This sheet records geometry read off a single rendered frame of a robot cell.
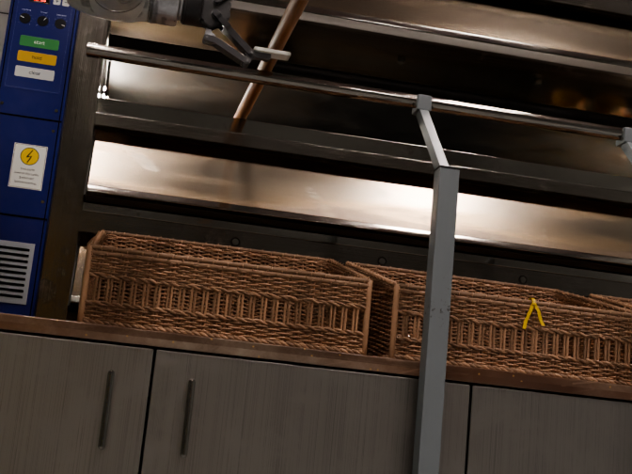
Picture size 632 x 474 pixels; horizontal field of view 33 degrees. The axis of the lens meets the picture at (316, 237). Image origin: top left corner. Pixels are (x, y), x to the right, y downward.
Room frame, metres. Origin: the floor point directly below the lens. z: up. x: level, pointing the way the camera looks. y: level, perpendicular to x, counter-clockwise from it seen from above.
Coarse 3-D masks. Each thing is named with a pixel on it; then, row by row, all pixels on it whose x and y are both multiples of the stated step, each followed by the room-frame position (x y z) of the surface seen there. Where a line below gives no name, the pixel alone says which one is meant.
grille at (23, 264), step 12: (0, 240) 2.41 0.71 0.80; (0, 252) 2.41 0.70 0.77; (12, 252) 2.41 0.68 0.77; (24, 252) 2.42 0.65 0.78; (0, 264) 2.41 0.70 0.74; (12, 264) 2.41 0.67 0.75; (24, 264) 2.42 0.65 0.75; (0, 276) 2.41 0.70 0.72; (12, 276) 2.41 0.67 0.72; (24, 276) 2.42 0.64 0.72; (0, 288) 2.41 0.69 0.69; (12, 288) 2.42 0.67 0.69; (24, 288) 2.42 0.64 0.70; (0, 300) 2.41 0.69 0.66; (12, 300) 2.42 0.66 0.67; (24, 300) 2.42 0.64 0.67
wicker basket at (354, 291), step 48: (96, 240) 2.13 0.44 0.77; (144, 240) 2.46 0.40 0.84; (96, 288) 2.00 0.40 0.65; (144, 288) 2.01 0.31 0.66; (192, 288) 2.03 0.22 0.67; (240, 288) 2.04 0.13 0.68; (288, 288) 2.06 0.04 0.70; (336, 288) 2.07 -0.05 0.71; (240, 336) 2.04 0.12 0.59; (288, 336) 2.06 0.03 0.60; (336, 336) 2.07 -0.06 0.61
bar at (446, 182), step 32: (160, 64) 2.13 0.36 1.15; (192, 64) 2.14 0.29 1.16; (224, 64) 2.15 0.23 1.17; (352, 96) 2.20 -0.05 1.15; (384, 96) 2.21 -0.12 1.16; (416, 96) 2.22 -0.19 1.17; (544, 128) 2.29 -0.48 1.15; (576, 128) 2.29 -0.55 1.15; (608, 128) 2.30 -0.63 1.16; (448, 192) 2.00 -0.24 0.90; (448, 224) 2.00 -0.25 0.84; (448, 256) 2.00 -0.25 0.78; (448, 288) 2.00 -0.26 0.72; (448, 320) 2.01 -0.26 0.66; (416, 416) 2.04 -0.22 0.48; (416, 448) 2.02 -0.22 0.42
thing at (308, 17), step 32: (128, 32) 2.50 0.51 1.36; (160, 32) 2.49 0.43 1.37; (192, 32) 2.49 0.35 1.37; (256, 32) 2.47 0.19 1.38; (320, 32) 2.45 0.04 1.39; (352, 32) 2.44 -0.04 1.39; (384, 32) 2.44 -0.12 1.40; (416, 32) 2.46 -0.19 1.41; (320, 64) 2.59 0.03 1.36; (352, 64) 2.58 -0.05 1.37; (384, 64) 2.57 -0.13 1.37; (416, 64) 2.56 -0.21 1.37; (448, 64) 2.55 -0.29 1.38; (480, 64) 2.54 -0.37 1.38; (512, 64) 2.53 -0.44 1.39; (544, 64) 2.52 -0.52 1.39; (576, 64) 2.53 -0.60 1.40; (608, 64) 2.54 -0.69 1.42; (512, 96) 2.69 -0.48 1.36; (544, 96) 2.68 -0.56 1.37; (576, 96) 2.67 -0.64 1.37; (608, 96) 2.65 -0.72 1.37
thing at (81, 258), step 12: (84, 240) 2.50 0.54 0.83; (108, 240) 2.52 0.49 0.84; (84, 252) 2.49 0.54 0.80; (84, 264) 2.48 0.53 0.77; (300, 264) 2.60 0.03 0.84; (396, 276) 2.64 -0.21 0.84; (72, 288) 2.46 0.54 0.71; (72, 300) 2.43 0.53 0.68; (156, 300) 2.49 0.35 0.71; (240, 300) 2.53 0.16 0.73; (420, 324) 2.61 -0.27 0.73; (408, 336) 2.57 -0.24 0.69; (540, 336) 2.67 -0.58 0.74
